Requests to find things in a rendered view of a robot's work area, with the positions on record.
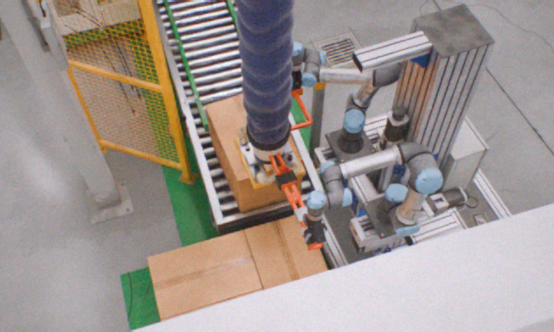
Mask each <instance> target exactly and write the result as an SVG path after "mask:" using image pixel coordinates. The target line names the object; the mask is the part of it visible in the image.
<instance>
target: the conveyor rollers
mask: <svg viewBox="0 0 554 332"><path fill-rule="evenodd" d="M218 1H221V0H191V1H187V2H183V3H178V4H171V5H170V9H171V11H177V12H173V13H172V14H173V17H174V18H180V19H177V20H175V23H176V27H178V26H183V25H189V24H194V23H198V22H203V20H207V19H211V18H218V17H223V16H226V15H230V12H228V10H227V9H225V10H222V11H216V10H219V9H224V8H226V7H227V6H226V3H225V1H223V2H218ZM212 2H218V3H215V4H208V3H212ZM201 4H207V5H202V7H198V8H193V9H189V10H185V11H179V10H184V9H188V8H192V6H196V5H201ZM208 11H215V12H209V13H206V14H201V15H197V16H192V17H188V18H182V17H187V16H190V15H195V14H199V13H204V12H208ZM231 23H233V20H232V17H231V16H230V17H225V18H218V19H214V20H209V22H205V23H201V24H197V25H189V26H186V27H180V28H177V30H178V33H179V34H183V33H187V32H194V31H198V30H203V29H206V28H210V27H215V26H219V25H226V24H231ZM235 30H236V29H235V26H234V25H226V26H222V27H218V28H214V29H210V30H205V31H202V32H194V33H190V34H185V35H182V36H179V37H180V40H181V41H182V43H184V42H187V41H192V40H199V39H203V38H207V36H211V35H216V34H220V33H223V32H231V31H235ZM237 39H239V35H238V33H237V32H232V33H227V34H223V35H220V36H219V37H215V38H210V39H207V40H200V41H195V42H191V43H187V44H183V48H184V51H185V50H189V49H192V48H198V47H204V46H209V45H213V44H217V43H220V42H225V41H229V40H237ZM236 47H239V41H238V40H237V41H234V42H229V43H225V44H221V45H217V46H213V47H206V48H201V49H198V50H193V51H190V52H185V54H186V57H187V60H188V59H191V58H195V57H199V56H204V55H208V54H215V53H219V51H223V50H227V49H231V48H236ZM238 56H240V55H239V49H236V50H232V51H227V53H224V54H216V55H213V56H208V57H205V58H200V59H196V60H192V61H188V63H189V65H190V67H195V66H199V65H203V64H206V63H210V62H216V61H222V60H225V59H230V58H234V57H238ZM238 65H241V58H239V59H235V60H231V61H224V62H220V63H216V64H213V65H208V66H204V67H200V68H197V69H193V70H191V74H192V76H199V75H203V74H206V73H211V72H215V71H219V70H222V69H230V67H233V66H238ZM176 67H177V71H180V70H184V69H185V66H184V64H183V62H181V63H177V64H176ZM237 75H241V67H240V68H239V69H232V70H228V71H224V72H220V73H217V74H213V75H209V76H201V77H198V78H193V80H194V83H196V86H197V85H200V84H201V83H208V82H212V81H216V80H219V79H223V78H227V77H231V76H237ZM241 82H242V76H241V77H237V78H234V79H230V80H226V81H222V82H218V83H210V85H206V86H203V87H199V88H197V89H198V94H203V93H206V92H210V91H215V90H221V89H225V88H229V87H233V86H236V85H240V83H241ZM239 94H242V91H241V87H239V88H235V89H231V90H224V91H221V92H217V93H213V94H209V95H205V96H202V97H200V99H201V103H202V104H205V103H209V102H213V100H217V99H221V98H224V97H231V96H235V95H239ZM197 131H198V136H201V135H205V134H208V133H209V131H207V132H205V129H204V128H203V127H201V128H198V129H197ZM200 143H201V146H204V145H208V144H212V138H210V137H207V138H204V139H200ZM203 153H204V156H209V155H216V153H215V149H214V147H211V148H204V149H203ZM206 164H207V167H210V166H213V165H217V164H220V163H219V159H218V157H216V158H213V159H208V160H206ZM209 174H210V177H212V178H214V177H219V176H223V175H224V172H223V170H222V168H218V169H217V170H212V171H209ZM213 185H214V189H215V190H217V189H219V188H223V187H227V185H229V183H228V181H227V180H226V179H225V178H224V179H221V180H218V181H214V182H213ZM306 189H310V183H309V181H308V180H307V181H305V182H302V190H301V191H303V190H306ZM233 196H234V195H233V193H232V190H229V191H223V192H219V193H217V198H218V200H222V199H224V198H231V197H233ZM237 208H238V206H237V204H236V200H235V201H231V202H228V204H224V205H220V210H221V212H222V213H223V212H226V211H231V210H234V209H237Z"/></svg>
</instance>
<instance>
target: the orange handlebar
mask: <svg viewBox="0 0 554 332"><path fill-rule="evenodd" d="M293 96H295V98H296V99H297V102H298V103H299V106H300V108H301V110H302V112H303V113H304V115H305V117H306V120H307V122H304V123H301V124H298V125H296V126H291V128H290V131H293V130H297V129H300V128H303V127H306V126H311V125H312V123H313V120H312V117H310V116H309V114H308V112H307V110H306V108H305V106H304V104H303V102H302V100H301V98H300V96H299V94H298V93H293ZM276 157H277V158H278V160H279V161H280V163H281V165H282V166H285V167H286V165H285V163H284V160H283V158H282V156H281V155H280V153H276ZM269 159H270V161H271V163H272V165H273V167H274V171H275V172H276V173H279V172H280V170H279V168H278V165H277V164H276V162H275V160H274V158H273V156H272V155H269ZM291 189H292V191H293V192H292V193H290V192H289V190H288V188H287V187H285V188H284V191H285V193H286V196H287V198H288V201H289V204H290V206H291V208H292V210H293V212H295V210H296V209H298V208H297V206H296V204H297V203H298V202H299V205H300V207H304V206H305V205H304V202H303V200H302V197H301V195H300V193H299V191H298V189H297V187H296V185H295V184H292V185H291ZM321 246H322V243H320V244H318V245H315V246H313V247H312V248H313V249H319V248H321Z"/></svg>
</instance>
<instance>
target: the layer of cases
mask: <svg viewBox="0 0 554 332"><path fill-rule="evenodd" d="M301 228H302V227H301V226H300V225H299V224H298V221H297V218H296V216H295V215H292V216H289V217H286V218H282V219H280V220H276V221H273V222H270V223H267V224H263V225H260V226H256V227H251V228H248V229H245V232H243V230H241V231H237V232H234V233H231V234H228V235H222V236H221V237H218V238H215V239H211V240H208V241H204V242H199V243H195V244H191V245H189V246H185V247H182V248H178V249H172V250H171V251H170V252H166V253H162V254H159V255H156V256H151V257H148V258H147V262H148V267H149V271H151V275H152V279H153V284H154V289H155V297H156V301H157V305H158V309H159V314H160V318H161V321H166V320H170V319H173V318H176V317H179V316H182V315H186V314H191V312H194V311H198V310H201V309H204V308H207V307H212V306H216V305H219V304H222V303H225V302H228V301H232V300H237V298H240V297H243V296H247V295H249V294H253V293H256V292H262V291H265V290H268V289H270V288H274V287H277V286H280V285H286V283H289V282H292V281H296V280H299V279H302V278H307V277H311V276H314V275H317V274H320V273H322V272H327V271H328V268H327V264H326V263H325V262H324V259H323V257H322V254H321V253H320V249H311V250H308V249H307V248H308V247H307V245H306V242H304V241H303V238H302V231H301Z"/></svg>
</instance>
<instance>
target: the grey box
mask: <svg viewBox="0 0 554 332"><path fill-rule="evenodd" d="M37 5H39V6H38V9H39V10H38V11H39V12H40V19H41V21H40V22H41V29H42V32H43V34H44V36H45V38H46V40H47V44H48V46H49V47H50V48H51V51H52V53H53V55H54V58H55V61H56V63H57V65H58V67H59V70H60V71H63V70H66V69H69V67H68V66H69V64H68V54H67V48H66V43H65V40H64V39H63V38H62V36H61V33H60V30H59V27H58V25H57V23H56V21H55V18H54V14H53V12H52V11H51V10H50V7H49V5H48V4H47V0H46V1H45V2H42V7H43V9H44V10H45V11H46V15H47V16H46V17H45V18H43V12H42V9H41V8H40V3H37Z"/></svg>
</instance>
